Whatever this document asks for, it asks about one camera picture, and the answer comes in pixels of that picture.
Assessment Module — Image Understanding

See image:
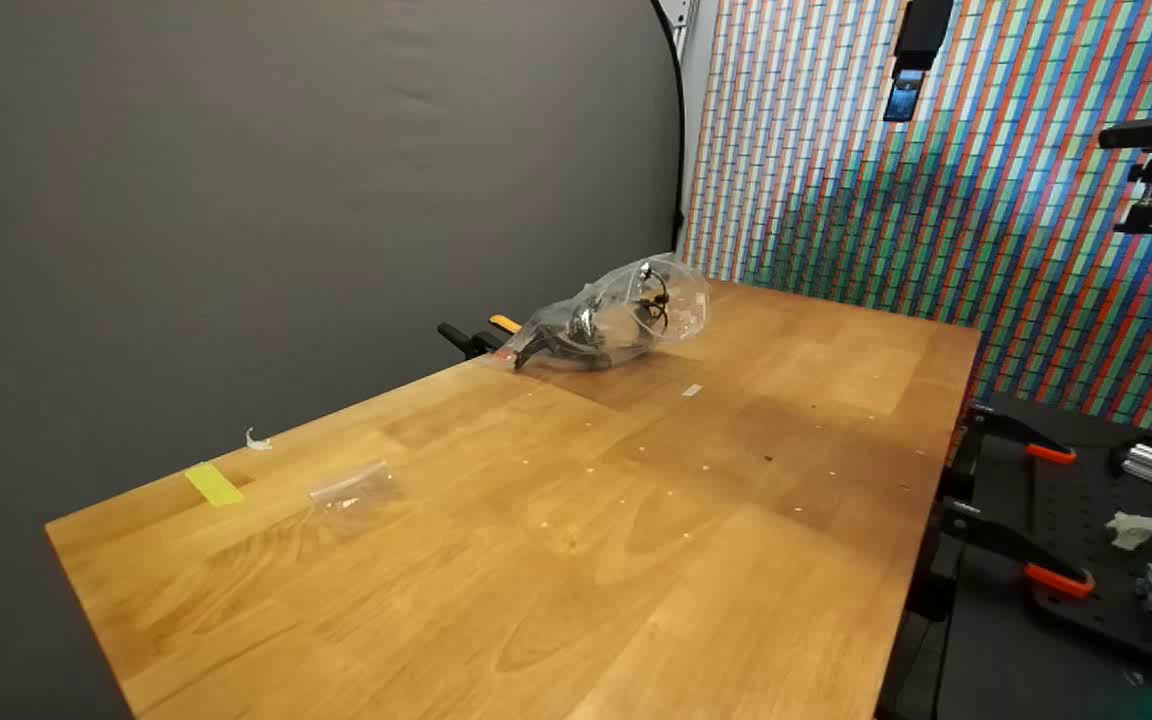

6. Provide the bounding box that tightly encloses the long black cable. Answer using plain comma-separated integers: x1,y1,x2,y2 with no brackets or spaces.
509,301,631,375

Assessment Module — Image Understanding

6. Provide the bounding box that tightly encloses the grey fabric backdrop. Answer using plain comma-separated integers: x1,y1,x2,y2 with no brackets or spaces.
0,0,687,720

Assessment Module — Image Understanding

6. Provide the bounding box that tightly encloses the crumpled pale wrapper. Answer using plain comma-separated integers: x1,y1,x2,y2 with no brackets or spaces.
1103,507,1152,552

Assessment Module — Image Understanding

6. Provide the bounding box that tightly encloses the short black cable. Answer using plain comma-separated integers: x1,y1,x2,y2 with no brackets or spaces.
628,261,678,337

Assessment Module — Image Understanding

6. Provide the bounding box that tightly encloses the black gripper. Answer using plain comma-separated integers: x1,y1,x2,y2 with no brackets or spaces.
878,0,957,122

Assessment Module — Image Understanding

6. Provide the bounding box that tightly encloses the yellow tape strip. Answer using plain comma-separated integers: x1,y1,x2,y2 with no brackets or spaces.
179,458,247,513

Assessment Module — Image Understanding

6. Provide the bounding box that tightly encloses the black clamp with orange handle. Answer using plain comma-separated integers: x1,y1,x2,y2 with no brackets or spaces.
966,398,1082,471
936,493,1095,603

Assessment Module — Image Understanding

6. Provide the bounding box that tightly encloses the black perforated side table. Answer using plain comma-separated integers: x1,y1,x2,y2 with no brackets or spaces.
870,392,1152,720

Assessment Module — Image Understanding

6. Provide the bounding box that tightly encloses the clear plastic bag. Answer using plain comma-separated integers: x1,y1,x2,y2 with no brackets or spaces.
502,249,710,375

